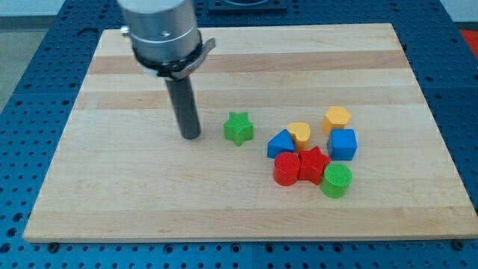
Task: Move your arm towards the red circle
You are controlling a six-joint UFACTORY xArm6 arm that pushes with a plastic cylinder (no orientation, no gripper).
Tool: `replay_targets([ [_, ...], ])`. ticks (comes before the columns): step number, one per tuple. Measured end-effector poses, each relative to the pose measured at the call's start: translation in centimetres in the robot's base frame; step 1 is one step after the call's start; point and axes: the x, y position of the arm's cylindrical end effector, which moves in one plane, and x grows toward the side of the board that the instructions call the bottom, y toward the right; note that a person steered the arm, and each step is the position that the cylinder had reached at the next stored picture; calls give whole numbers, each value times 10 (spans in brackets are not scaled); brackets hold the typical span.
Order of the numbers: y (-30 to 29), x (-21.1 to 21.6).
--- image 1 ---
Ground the red star block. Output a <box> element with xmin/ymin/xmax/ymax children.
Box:
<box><xmin>298</xmin><ymin>146</ymin><xmax>331</xmax><ymax>185</ymax></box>

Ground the blue triangle block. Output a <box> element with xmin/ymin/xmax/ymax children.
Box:
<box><xmin>267</xmin><ymin>129</ymin><xmax>295</xmax><ymax>158</ymax></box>

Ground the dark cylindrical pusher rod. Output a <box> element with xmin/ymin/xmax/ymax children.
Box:
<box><xmin>165</xmin><ymin>76</ymin><xmax>201</xmax><ymax>140</ymax></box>

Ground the wooden board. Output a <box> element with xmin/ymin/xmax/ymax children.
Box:
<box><xmin>23</xmin><ymin>24</ymin><xmax>477</xmax><ymax>243</ymax></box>

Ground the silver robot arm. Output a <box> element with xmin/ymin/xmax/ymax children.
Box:
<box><xmin>118</xmin><ymin>0</ymin><xmax>216</xmax><ymax>79</ymax></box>

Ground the green cylinder block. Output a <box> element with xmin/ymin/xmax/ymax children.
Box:
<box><xmin>320</xmin><ymin>163</ymin><xmax>353</xmax><ymax>199</ymax></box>

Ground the green star block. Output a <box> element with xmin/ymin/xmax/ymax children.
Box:
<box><xmin>223</xmin><ymin>112</ymin><xmax>254</xmax><ymax>146</ymax></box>

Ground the blue cube block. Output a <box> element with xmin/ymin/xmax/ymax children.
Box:
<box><xmin>327</xmin><ymin>129</ymin><xmax>358</xmax><ymax>161</ymax></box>

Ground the red cylinder block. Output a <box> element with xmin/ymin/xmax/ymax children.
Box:
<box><xmin>273</xmin><ymin>152</ymin><xmax>301</xmax><ymax>186</ymax></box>

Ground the yellow heart block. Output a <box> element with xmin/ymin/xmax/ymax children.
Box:
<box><xmin>286</xmin><ymin>122</ymin><xmax>311</xmax><ymax>152</ymax></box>

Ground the yellow hexagon block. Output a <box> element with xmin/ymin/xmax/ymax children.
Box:
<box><xmin>322</xmin><ymin>106</ymin><xmax>352</xmax><ymax>135</ymax></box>

